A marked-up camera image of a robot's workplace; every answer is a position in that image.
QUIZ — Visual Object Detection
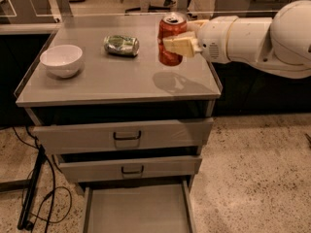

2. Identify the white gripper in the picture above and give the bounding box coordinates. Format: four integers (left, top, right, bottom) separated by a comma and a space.
162, 16, 238, 64

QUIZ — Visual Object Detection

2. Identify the red coke can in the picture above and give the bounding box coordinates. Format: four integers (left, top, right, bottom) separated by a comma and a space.
157, 12, 187, 66

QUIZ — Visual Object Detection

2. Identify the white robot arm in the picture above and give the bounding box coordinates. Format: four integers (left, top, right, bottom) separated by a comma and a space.
162, 0, 311, 79

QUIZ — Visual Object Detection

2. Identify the crushed green soda can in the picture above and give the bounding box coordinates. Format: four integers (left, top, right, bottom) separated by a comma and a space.
103, 35, 139, 57

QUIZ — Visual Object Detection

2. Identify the top grey drawer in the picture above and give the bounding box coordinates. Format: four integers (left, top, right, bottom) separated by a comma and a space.
34, 117, 213, 154

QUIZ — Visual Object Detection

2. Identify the grey drawer cabinet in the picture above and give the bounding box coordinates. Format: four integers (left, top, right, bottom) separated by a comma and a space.
16, 15, 221, 186

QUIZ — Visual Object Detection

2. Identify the open bottom grey drawer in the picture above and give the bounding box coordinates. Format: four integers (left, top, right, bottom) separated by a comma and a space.
80, 179, 196, 233

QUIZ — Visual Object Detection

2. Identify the middle grey drawer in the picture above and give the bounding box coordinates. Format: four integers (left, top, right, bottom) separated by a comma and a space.
59, 155, 202, 183

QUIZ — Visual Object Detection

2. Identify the white ceramic bowl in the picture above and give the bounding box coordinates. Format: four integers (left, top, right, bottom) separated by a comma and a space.
40, 45, 84, 78

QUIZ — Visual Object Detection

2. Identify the black metal floor bar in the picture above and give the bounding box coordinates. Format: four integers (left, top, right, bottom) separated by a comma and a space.
17, 147, 45, 230

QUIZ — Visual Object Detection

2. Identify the black top drawer handle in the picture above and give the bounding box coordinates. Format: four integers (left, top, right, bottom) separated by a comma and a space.
113, 130, 142, 141

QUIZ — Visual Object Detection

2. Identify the black drawer handle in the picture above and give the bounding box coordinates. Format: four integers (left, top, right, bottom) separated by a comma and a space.
113, 130, 142, 141
121, 165, 144, 175

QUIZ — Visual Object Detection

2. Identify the black middle drawer handle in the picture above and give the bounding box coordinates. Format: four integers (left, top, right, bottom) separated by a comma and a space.
121, 165, 144, 175

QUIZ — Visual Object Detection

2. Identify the white horizontal rail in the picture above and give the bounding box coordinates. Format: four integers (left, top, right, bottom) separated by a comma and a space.
0, 23, 61, 35

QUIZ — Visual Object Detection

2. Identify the black floor cable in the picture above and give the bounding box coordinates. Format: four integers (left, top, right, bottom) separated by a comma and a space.
11, 126, 73, 233

